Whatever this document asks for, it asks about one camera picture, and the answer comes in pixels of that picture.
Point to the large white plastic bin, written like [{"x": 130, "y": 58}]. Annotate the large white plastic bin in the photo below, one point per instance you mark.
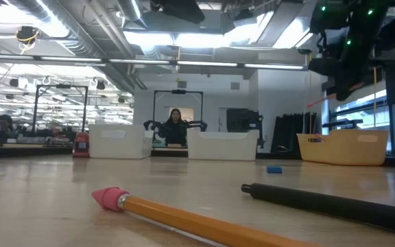
[{"x": 223, "y": 145}]

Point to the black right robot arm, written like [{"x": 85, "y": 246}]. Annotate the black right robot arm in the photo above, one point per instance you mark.
[{"x": 358, "y": 20}]

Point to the person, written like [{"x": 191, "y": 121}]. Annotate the person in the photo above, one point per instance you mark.
[
  {"x": 5, "y": 125},
  {"x": 175, "y": 132}
]

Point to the yellow plastic bin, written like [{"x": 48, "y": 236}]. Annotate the yellow plastic bin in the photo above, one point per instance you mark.
[{"x": 345, "y": 151}]

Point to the background desk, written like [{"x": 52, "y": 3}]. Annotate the background desk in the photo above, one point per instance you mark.
[{"x": 29, "y": 151}]

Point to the round silver air duct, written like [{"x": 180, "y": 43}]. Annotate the round silver air duct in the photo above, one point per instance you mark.
[{"x": 91, "y": 34}]

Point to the black stand frame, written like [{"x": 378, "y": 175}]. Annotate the black stand frame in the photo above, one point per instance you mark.
[
  {"x": 178, "y": 91},
  {"x": 60, "y": 86}
]

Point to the black folding panels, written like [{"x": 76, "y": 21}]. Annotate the black folding panels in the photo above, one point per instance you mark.
[{"x": 286, "y": 130}]

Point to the black equipment rack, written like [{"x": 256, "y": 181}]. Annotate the black equipment rack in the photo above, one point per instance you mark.
[{"x": 242, "y": 120}]

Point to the blue eraser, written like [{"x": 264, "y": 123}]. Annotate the blue eraser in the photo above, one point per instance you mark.
[{"x": 274, "y": 169}]

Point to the background black robot arm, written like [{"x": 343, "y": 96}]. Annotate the background black robot arm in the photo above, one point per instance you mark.
[
  {"x": 153, "y": 127},
  {"x": 197, "y": 124}
]

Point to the black pen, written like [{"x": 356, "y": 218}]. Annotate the black pen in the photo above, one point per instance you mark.
[{"x": 321, "y": 204}]

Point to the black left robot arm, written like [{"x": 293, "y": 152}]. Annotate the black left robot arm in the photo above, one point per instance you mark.
[{"x": 183, "y": 10}]

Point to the small white plastic bin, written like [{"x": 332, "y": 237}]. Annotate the small white plastic bin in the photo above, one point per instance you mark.
[{"x": 117, "y": 144}]

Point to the rectangular silver air duct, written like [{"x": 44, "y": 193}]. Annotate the rectangular silver air duct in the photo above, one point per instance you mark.
[{"x": 286, "y": 20}]

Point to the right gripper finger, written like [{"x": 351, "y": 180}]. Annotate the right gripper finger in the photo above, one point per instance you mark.
[{"x": 350, "y": 87}]

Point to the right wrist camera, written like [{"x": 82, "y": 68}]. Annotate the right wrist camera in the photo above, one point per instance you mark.
[{"x": 324, "y": 67}]

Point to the long ceiling light strip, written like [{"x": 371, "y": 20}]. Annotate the long ceiling light strip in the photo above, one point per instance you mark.
[{"x": 70, "y": 59}]

